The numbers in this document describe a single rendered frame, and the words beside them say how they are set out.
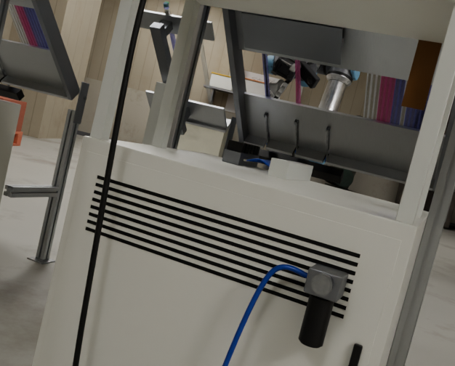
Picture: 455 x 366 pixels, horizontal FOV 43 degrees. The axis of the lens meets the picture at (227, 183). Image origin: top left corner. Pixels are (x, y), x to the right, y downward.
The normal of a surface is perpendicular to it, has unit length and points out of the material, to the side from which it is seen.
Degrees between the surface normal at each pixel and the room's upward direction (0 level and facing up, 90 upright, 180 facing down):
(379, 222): 90
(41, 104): 90
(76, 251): 90
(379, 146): 137
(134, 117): 90
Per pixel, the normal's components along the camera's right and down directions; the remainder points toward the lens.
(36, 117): -0.04, 0.07
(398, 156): -0.42, 0.70
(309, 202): -0.37, -0.01
